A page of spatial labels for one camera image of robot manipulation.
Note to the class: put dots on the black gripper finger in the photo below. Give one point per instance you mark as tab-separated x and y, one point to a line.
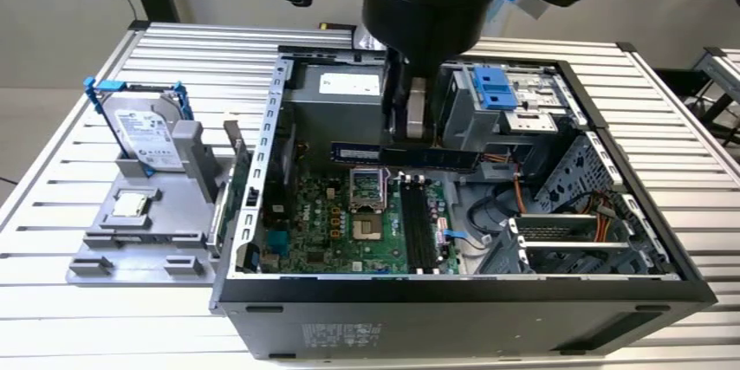
394	97
419	105

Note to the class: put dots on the blue RAM stick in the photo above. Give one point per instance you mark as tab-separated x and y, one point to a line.
451	158

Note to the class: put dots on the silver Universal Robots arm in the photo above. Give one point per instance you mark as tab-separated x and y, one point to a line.
366	39

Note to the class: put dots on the black RAM slot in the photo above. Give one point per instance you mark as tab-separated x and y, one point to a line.
422	222
415	222
408	222

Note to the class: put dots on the grey metal drive cage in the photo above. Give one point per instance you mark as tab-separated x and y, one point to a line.
468	127

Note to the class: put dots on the grey power supply unit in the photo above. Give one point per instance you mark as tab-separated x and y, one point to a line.
335	127

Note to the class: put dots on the blue plastic drive latch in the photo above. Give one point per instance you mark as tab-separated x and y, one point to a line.
494	84

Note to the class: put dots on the yellow black plug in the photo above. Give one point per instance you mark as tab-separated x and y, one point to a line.
327	25

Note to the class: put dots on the CPU socket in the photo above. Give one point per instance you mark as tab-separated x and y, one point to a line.
368	227

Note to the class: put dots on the light blue ribbon tab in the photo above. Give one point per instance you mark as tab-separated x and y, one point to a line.
456	234

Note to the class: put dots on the green graphics card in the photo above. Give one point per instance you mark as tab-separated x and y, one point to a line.
238	179

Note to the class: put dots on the green motherboard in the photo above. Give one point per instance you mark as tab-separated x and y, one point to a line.
312	235

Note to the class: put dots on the grey metal disk bay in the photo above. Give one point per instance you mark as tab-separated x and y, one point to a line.
555	222

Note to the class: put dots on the blue expansion slot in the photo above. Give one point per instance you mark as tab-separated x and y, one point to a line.
278	243

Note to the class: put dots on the hard disk in blue carrier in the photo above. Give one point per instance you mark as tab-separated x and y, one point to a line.
142	127

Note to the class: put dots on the grey parts rack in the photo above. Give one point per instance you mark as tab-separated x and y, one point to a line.
179	218

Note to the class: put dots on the black open PC case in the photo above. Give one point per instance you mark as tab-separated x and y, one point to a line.
404	322

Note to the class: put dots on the metal slat side table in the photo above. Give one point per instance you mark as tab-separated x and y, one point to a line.
716	60

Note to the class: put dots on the silver CPU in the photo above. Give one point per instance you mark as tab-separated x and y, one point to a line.
130	206

